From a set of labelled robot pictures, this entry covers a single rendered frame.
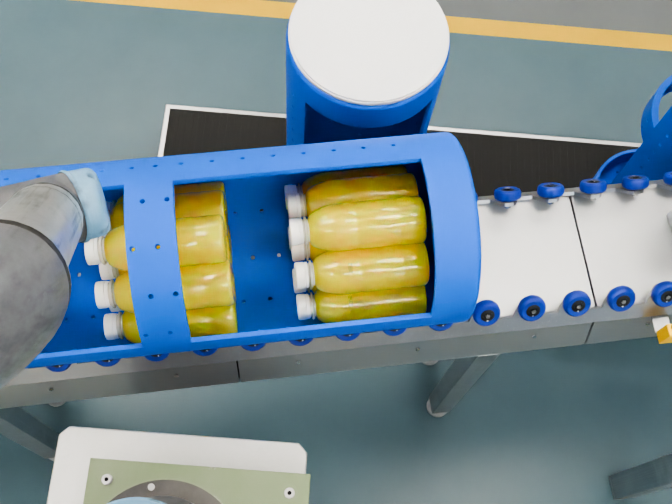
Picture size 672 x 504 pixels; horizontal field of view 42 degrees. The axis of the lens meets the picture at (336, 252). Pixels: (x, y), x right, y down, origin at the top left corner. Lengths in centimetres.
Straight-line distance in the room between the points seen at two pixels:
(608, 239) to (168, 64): 160
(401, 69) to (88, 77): 145
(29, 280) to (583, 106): 238
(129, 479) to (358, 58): 79
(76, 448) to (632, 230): 97
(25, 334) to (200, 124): 194
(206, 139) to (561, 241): 121
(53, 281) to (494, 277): 101
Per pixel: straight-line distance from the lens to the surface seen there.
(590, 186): 155
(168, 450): 118
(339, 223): 123
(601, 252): 157
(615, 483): 242
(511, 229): 154
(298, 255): 132
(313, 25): 156
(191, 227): 123
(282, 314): 139
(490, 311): 143
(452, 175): 122
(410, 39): 156
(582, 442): 246
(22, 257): 59
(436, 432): 237
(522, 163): 250
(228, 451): 117
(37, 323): 59
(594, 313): 153
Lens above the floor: 231
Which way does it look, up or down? 69 degrees down
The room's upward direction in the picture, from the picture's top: 8 degrees clockwise
